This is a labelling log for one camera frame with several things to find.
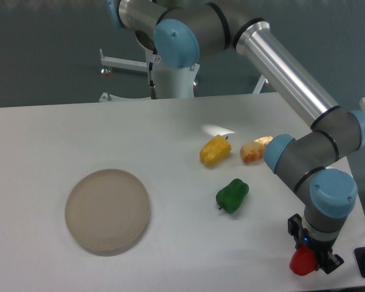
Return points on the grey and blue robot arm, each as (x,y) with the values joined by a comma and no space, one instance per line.
(178,34)

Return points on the beige round plate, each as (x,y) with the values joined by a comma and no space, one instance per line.
(107,212)

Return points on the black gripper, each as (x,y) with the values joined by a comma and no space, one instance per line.
(321,245)

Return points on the yellow toy pepper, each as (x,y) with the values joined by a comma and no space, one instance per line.
(217,149)

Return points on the green toy pepper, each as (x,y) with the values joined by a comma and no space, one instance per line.
(231,196)

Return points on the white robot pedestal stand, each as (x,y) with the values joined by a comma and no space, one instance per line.
(153,79)

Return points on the red toy pepper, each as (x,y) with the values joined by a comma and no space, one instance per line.
(303,261)

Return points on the orange toy pepper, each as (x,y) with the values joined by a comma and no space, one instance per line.
(253,151)

